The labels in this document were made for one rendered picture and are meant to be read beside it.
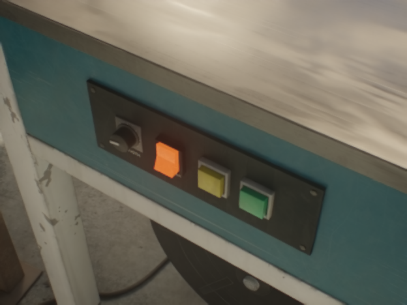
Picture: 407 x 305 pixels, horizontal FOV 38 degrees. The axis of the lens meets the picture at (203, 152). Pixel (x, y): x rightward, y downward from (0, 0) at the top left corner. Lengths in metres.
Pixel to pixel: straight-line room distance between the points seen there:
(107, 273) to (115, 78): 0.75
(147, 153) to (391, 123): 0.24
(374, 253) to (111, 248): 0.85
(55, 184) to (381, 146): 0.51
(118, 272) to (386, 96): 0.86
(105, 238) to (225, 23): 0.83
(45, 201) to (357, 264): 0.46
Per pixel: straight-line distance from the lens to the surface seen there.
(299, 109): 0.46
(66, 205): 0.88
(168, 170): 0.56
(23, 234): 1.35
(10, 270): 1.23
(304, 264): 0.57
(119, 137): 0.57
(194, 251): 1.01
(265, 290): 0.91
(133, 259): 1.27
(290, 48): 0.53
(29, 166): 0.80
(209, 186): 0.54
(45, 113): 0.69
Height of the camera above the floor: 1.03
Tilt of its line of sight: 45 degrees down
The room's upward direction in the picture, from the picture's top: straight up
